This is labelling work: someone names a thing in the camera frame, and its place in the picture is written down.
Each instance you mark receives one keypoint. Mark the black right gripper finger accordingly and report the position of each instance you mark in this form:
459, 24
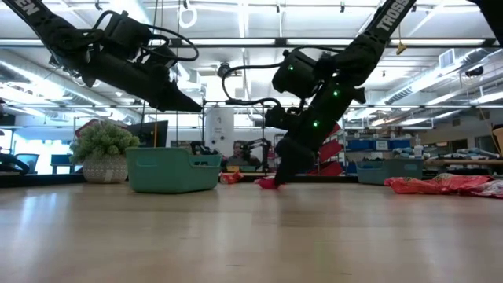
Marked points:
305, 155
287, 157

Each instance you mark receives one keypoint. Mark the light teal plastic basket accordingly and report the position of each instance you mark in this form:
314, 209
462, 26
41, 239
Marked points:
169, 173

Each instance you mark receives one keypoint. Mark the dark teal plastic basket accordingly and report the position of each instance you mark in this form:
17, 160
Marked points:
389, 171

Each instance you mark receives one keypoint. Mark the black background robot arm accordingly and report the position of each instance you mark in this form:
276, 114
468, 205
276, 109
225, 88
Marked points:
259, 143

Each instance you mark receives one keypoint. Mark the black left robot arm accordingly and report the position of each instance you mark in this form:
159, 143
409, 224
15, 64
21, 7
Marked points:
51, 27

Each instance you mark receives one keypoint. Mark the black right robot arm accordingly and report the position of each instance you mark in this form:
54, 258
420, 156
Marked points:
377, 39

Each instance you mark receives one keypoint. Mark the red storage bin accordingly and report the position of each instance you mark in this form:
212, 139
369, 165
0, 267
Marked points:
336, 129
332, 169
332, 150

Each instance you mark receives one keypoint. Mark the black monitor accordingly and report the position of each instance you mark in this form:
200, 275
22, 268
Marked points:
151, 133

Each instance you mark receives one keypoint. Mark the white cylindrical column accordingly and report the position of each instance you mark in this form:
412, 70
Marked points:
220, 126

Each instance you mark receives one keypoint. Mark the blue storage bin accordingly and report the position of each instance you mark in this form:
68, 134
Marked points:
400, 144
359, 145

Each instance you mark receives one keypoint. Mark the person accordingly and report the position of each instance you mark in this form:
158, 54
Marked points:
237, 151

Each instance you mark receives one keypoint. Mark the green artificial potted plant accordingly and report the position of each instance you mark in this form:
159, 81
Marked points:
103, 141

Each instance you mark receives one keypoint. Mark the white plastic bottle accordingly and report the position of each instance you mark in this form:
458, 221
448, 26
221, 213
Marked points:
418, 150

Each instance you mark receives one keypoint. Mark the yellow hanging hook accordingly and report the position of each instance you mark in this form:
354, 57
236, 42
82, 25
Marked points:
401, 48

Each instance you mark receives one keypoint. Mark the dark blue bench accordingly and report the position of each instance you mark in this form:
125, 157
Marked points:
63, 161

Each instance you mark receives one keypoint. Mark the black office chair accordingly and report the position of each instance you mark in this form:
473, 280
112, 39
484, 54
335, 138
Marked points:
28, 159

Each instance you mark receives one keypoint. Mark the white ceiling vent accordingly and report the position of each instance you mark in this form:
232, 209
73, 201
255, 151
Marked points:
447, 59

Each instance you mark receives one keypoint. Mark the wooden background table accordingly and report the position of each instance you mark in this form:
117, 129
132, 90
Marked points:
463, 162

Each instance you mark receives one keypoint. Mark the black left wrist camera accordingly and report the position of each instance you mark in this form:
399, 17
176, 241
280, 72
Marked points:
159, 55

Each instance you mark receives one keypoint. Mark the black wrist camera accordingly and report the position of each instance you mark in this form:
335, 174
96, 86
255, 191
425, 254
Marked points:
277, 117
159, 55

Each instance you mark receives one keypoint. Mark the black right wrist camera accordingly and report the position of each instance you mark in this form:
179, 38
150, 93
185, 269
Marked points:
277, 117

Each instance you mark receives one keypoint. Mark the black overhead camera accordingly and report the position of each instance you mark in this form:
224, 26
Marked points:
225, 70

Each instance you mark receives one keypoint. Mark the black overhead frame bar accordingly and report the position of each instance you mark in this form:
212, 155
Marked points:
236, 39

